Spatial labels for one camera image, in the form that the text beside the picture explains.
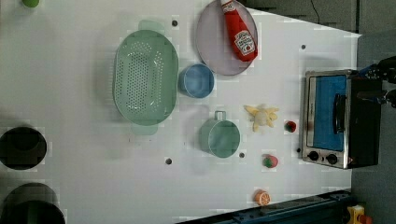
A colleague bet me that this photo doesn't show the green perforated colander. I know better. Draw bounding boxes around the green perforated colander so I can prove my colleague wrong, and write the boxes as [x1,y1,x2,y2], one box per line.
[112,20,178,135]

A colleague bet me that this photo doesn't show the black round container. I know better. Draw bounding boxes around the black round container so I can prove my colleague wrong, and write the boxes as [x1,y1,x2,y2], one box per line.
[1,183,66,224]
[0,127,48,170]

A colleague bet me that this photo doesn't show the small red green toy fruit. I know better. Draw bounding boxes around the small red green toy fruit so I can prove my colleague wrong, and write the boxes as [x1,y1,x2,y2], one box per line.
[284,120,297,133]

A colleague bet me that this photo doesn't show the silver black toaster oven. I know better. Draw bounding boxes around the silver black toaster oven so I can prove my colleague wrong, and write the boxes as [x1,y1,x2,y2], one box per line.
[302,69,382,169]

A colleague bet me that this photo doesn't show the blue metal frame rail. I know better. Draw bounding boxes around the blue metal frame rail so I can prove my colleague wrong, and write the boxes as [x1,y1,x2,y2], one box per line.
[177,190,357,224]

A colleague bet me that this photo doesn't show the green object at corner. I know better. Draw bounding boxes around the green object at corner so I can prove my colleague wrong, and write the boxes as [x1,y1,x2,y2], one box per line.
[22,0,40,8]

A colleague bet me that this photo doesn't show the black round container lower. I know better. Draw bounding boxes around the black round container lower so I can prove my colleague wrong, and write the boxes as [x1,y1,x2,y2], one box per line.
[1,183,66,224]

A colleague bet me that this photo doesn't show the toy strawberry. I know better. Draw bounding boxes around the toy strawberry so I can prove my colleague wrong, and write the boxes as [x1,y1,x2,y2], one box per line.
[262,155,278,168]

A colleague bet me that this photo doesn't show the red ketchup bottle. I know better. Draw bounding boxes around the red ketchup bottle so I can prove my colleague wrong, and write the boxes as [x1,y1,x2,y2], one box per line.
[220,0,258,62]

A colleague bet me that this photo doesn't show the green plastic mug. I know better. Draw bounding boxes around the green plastic mug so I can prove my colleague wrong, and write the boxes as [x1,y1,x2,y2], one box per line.
[199,110,241,159]

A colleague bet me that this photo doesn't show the blue plastic cup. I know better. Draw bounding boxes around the blue plastic cup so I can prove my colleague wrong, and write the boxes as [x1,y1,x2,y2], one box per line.
[178,63,215,99]

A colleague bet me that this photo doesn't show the grey round plate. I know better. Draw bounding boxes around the grey round plate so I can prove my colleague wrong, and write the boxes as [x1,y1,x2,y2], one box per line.
[196,0,259,76]

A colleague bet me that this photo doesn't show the peeled toy banana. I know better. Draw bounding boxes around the peeled toy banana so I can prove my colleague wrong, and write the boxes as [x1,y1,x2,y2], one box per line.
[244,105,279,133]

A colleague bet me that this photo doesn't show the toy orange slice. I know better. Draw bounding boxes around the toy orange slice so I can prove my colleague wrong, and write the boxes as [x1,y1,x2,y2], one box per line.
[253,189,271,206]

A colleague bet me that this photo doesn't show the black round container upper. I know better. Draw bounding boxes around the black round container upper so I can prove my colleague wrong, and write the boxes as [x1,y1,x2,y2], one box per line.
[0,127,48,170]

